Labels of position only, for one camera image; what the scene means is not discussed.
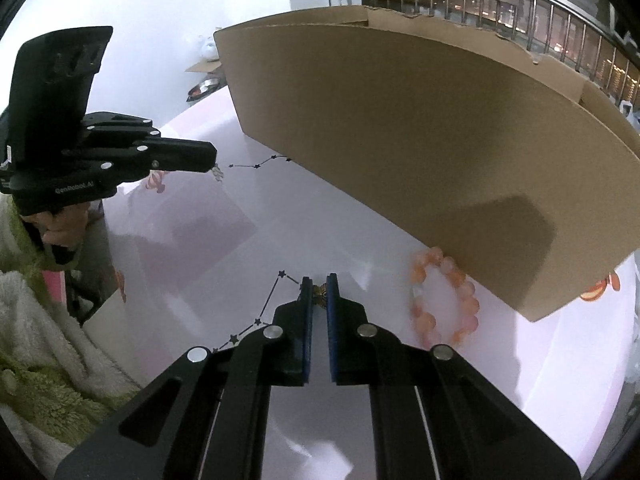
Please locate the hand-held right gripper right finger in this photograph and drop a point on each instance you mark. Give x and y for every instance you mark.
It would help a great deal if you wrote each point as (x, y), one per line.
(331, 332)

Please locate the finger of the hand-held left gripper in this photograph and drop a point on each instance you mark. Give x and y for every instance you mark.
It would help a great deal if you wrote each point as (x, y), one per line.
(180, 155)

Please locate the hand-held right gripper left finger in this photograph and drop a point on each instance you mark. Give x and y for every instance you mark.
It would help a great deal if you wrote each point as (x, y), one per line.
(307, 332)

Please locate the metal bowl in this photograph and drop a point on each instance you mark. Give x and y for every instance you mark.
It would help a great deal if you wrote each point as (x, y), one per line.
(202, 89)

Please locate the person's left forearm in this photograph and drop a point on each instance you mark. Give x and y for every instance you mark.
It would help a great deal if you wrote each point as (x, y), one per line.
(17, 245)

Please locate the fuzzy green white robe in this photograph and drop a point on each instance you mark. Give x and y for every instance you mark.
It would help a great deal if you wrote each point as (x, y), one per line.
(45, 370)

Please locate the white plastic bag red print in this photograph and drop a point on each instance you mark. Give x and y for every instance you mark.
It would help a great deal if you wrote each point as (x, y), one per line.
(631, 116)

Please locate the gold butterfly charm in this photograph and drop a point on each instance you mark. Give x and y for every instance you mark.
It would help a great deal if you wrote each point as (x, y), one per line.
(320, 292)

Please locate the silver abacus charm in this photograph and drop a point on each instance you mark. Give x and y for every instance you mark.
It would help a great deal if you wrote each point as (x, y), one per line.
(218, 174)

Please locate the person's left hand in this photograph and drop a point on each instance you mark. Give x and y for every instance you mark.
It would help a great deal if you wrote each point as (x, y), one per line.
(62, 227)

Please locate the metal balcony railing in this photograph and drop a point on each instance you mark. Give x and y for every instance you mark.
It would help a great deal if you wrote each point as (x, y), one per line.
(575, 30)

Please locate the white blue plastic bag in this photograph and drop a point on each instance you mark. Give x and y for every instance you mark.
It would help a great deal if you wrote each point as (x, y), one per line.
(207, 47)

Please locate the large brown cardboard box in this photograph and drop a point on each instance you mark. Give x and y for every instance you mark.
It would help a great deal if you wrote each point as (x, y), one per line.
(400, 135)

